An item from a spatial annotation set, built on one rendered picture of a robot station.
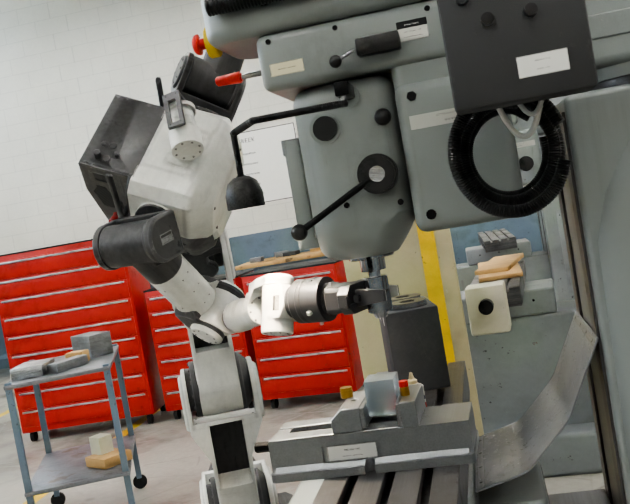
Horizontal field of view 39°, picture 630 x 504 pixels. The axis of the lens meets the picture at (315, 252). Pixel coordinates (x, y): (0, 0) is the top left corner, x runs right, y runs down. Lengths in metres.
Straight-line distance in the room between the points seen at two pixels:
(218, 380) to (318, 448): 0.73
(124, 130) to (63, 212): 9.89
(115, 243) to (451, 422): 0.78
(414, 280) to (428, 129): 1.91
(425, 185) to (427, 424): 0.40
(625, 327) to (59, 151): 10.70
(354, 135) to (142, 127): 0.58
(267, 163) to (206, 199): 9.07
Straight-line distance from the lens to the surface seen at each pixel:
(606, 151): 1.51
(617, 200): 1.50
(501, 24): 1.31
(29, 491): 4.59
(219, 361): 2.23
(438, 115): 1.55
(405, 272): 3.41
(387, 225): 1.59
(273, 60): 1.60
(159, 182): 1.89
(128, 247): 1.83
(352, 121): 1.59
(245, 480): 2.38
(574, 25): 1.32
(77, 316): 6.95
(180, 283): 1.91
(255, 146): 10.99
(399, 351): 2.02
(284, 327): 1.77
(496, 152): 1.55
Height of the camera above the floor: 1.42
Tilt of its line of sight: 3 degrees down
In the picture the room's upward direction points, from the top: 10 degrees counter-clockwise
